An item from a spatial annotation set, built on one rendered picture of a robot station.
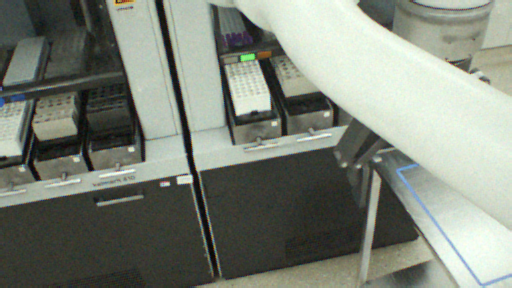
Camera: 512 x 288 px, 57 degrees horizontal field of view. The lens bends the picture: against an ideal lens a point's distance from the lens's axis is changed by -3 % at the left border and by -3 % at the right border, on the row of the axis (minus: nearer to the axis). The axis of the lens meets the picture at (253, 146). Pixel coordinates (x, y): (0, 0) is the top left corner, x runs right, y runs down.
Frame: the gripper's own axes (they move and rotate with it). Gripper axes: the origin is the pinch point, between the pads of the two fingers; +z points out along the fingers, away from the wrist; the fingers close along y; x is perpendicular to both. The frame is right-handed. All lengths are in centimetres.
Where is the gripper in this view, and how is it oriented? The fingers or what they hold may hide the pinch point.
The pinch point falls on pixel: (409, 183)
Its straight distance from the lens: 65.0
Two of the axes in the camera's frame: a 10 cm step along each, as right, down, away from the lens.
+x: -1.9, -6.4, 7.4
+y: 9.8, -1.8, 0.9
